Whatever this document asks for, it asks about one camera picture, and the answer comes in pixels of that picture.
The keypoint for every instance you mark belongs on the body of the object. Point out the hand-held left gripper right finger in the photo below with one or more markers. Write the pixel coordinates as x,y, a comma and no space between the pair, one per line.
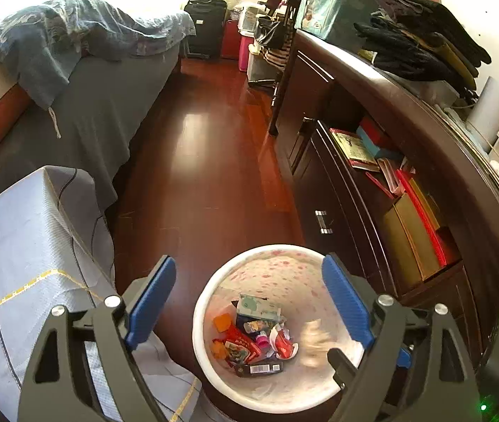
346,303

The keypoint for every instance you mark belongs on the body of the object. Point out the grey flat board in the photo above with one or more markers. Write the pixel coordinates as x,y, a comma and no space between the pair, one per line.
491,107

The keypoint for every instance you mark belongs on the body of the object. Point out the black handbag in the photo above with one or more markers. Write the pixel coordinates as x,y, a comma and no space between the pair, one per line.
271,33

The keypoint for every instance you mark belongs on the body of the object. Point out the picture-printed packet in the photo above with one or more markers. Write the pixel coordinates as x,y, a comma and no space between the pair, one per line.
258,328

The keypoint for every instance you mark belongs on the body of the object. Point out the red snack packet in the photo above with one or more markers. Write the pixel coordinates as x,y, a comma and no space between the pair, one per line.
240,347

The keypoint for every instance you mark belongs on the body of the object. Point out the red flat boxes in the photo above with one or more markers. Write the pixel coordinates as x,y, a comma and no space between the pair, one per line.
425,220

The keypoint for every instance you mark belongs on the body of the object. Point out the grey bed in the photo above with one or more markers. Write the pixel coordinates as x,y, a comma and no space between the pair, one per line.
100,110

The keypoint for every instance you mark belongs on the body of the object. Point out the red suitcase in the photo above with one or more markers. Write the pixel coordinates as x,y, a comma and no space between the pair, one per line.
230,39

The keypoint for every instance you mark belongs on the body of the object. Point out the red and white wrapper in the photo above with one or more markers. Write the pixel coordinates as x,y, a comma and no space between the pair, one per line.
284,343

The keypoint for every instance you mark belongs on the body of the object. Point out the pink cap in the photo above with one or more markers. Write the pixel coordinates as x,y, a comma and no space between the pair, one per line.
262,343

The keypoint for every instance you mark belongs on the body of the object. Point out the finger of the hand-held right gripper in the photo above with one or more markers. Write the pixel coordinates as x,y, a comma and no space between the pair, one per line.
341,367

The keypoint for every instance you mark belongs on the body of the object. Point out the blue patterned blanket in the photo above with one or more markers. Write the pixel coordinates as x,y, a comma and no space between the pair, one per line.
56,30

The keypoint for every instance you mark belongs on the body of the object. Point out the small orange wrapper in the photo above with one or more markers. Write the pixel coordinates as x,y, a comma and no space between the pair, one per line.
219,349

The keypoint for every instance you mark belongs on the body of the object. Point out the green and red book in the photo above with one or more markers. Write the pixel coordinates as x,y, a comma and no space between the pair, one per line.
355,149

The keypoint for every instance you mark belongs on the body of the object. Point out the pink box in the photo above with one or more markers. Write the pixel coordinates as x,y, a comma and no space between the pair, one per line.
246,55

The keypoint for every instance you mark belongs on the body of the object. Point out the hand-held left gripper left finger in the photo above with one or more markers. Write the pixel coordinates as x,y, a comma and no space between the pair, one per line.
150,303

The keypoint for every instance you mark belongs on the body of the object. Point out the stack of dark clothes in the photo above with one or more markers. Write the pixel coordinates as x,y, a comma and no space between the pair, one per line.
425,44

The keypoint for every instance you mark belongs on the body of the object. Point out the white tissue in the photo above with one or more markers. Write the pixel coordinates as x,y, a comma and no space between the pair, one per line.
317,343

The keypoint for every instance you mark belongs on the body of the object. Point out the teal box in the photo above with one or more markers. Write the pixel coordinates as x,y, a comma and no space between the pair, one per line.
379,138

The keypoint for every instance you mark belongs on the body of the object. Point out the white pink-dotted bin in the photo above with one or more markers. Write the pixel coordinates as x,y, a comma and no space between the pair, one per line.
276,272

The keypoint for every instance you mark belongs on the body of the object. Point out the black packet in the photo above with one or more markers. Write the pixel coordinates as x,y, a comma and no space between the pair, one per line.
260,369

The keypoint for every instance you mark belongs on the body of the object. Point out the orange box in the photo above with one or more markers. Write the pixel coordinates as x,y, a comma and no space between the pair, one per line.
222,322

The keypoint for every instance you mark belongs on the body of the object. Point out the striped bag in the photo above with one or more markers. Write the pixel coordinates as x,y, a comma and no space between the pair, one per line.
278,58

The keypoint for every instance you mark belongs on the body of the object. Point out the black suitcase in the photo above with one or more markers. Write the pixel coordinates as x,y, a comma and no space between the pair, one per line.
205,26

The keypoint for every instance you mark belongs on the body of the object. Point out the books and folders on shelf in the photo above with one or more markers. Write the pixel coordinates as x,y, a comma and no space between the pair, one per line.
408,241

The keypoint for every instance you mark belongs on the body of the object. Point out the blue checked tablecloth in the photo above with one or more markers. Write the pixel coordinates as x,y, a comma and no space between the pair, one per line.
20,250

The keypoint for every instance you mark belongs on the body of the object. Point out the dark wooden cabinet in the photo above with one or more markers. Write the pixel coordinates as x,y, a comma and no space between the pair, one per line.
443,149

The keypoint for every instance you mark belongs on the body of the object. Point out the white plastic container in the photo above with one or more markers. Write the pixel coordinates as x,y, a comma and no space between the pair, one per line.
248,17

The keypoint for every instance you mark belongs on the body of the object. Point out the teal bag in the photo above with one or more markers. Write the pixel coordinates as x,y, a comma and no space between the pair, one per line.
333,9

